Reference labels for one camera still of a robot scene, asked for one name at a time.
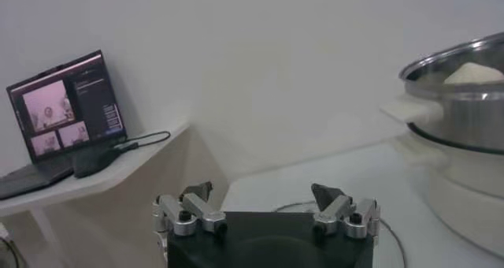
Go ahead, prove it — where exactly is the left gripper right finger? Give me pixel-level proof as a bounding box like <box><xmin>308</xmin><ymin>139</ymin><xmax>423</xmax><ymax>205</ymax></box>
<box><xmin>310</xmin><ymin>182</ymin><xmax>382</xmax><ymax>241</ymax></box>

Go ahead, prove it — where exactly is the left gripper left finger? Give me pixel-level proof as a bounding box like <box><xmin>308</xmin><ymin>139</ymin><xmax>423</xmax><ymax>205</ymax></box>
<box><xmin>152</xmin><ymin>181</ymin><xmax>228</xmax><ymax>239</ymax></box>

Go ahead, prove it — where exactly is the glass lid with cream handle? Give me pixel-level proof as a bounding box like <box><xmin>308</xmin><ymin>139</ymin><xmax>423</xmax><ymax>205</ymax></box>
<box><xmin>273</xmin><ymin>200</ymin><xmax>407</xmax><ymax>268</ymax></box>

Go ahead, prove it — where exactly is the white steamed baozi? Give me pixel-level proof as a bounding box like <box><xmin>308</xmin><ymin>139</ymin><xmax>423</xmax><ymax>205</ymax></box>
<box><xmin>443</xmin><ymin>61</ymin><xmax>504</xmax><ymax>86</ymax></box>

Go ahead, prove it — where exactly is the stainless steel steamer basket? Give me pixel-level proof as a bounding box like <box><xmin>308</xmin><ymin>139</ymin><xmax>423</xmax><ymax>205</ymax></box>
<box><xmin>380</xmin><ymin>31</ymin><xmax>504</xmax><ymax>156</ymax></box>

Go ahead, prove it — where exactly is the white side table with mouse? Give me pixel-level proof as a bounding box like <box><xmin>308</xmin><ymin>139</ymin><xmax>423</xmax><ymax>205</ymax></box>
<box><xmin>0</xmin><ymin>121</ymin><xmax>192</xmax><ymax>268</ymax></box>

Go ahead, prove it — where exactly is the small black hub with sticker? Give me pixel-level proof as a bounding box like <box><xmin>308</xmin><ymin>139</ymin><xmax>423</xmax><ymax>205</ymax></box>
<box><xmin>113</xmin><ymin>141</ymin><xmax>139</xmax><ymax>153</ymax></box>

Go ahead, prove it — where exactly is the black computer mouse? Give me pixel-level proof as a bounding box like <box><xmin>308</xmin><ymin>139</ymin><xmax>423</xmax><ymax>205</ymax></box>
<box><xmin>72</xmin><ymin>147</ymin><xmax>121</xmax><ymax>179</ymax></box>

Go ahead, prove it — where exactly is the cream electric cooker base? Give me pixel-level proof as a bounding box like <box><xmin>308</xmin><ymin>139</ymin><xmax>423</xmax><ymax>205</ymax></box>
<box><xmin>389</xmin><ymin>123</ymin><xmax>504</xmax><ymax>261</ymax></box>

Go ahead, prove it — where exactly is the black laptop with dark screen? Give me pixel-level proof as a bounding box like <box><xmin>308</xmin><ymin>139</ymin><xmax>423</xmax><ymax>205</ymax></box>
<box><xmin>0</xmin><ymin>49</ymin><xmax>129</xmax><ymax>200</ymax></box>

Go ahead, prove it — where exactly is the black looped laptop cable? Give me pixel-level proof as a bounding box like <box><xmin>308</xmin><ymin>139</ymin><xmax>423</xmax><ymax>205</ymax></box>
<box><xmin>125</xmin><ymin>130</ymin><xmax>172</xmax><ymax>149</ymax></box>

